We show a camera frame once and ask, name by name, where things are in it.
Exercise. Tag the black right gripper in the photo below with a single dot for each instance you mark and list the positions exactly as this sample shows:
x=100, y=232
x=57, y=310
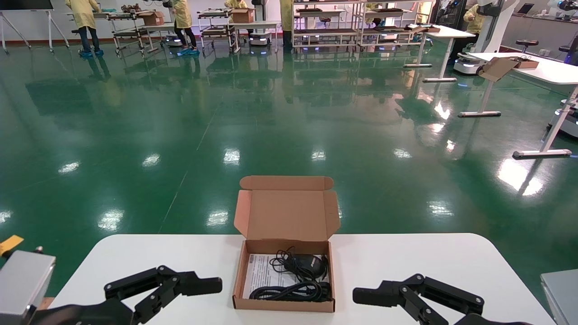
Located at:
x=478, y=321

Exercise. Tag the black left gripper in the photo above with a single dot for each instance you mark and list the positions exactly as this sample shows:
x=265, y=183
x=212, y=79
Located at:
x=90, y=313

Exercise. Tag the brown cardboard storage box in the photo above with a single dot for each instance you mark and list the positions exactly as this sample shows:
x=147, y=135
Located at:
x=284, y=216

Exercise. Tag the open cardboard box with flap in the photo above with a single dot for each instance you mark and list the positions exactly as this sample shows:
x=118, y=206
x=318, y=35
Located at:
x=499, y=68

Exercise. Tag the flat brown cardboard box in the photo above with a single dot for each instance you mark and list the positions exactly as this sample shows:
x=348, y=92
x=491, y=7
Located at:
x=424, y=28

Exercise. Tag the white printed instruction leaflet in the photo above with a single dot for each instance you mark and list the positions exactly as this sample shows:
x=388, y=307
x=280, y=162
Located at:
x=259, y=275

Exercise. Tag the mobile robot with lit base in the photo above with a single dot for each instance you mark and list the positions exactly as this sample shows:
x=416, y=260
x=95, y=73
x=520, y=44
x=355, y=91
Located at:
x=174, y=41
x=259, y=39

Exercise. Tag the metal trolley cart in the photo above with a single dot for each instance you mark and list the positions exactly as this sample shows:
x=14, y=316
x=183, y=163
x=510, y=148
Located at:
x=216, y=30
x=126, y=32

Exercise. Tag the white wheeled robot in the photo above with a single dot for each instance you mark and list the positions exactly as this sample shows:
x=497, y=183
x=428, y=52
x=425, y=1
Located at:
x=568, y=122
x=492, y=27

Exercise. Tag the metal shelf rack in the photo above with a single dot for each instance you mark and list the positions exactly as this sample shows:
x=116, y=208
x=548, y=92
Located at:
x=325, y=31
x=388, y=29

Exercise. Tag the person in yellow coat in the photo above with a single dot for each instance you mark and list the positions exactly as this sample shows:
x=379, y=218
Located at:
x=83, y=13
x=474, y=20
x=371, y=8
x=286, y=13
x=183, y=16
x=235, y=4

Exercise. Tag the white table with metal legs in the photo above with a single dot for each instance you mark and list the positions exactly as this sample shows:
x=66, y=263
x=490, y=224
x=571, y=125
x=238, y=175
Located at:
x=451, y=32

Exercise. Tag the large white table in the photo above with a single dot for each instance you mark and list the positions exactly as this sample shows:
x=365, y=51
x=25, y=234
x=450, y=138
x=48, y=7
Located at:
x=551, y=72

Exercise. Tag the black round stool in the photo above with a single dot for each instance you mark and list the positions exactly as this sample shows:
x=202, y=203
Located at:
x=527, y=43

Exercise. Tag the grey counter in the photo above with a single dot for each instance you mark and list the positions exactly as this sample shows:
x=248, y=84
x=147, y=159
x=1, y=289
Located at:
x=546, y=29

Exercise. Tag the black screen on stand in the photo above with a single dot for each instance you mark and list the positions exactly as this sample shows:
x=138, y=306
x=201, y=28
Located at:
x=22, y=3

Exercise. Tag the black and white robot head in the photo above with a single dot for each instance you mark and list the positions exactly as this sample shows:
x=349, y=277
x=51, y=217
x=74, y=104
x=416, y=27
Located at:
x=566, y=5

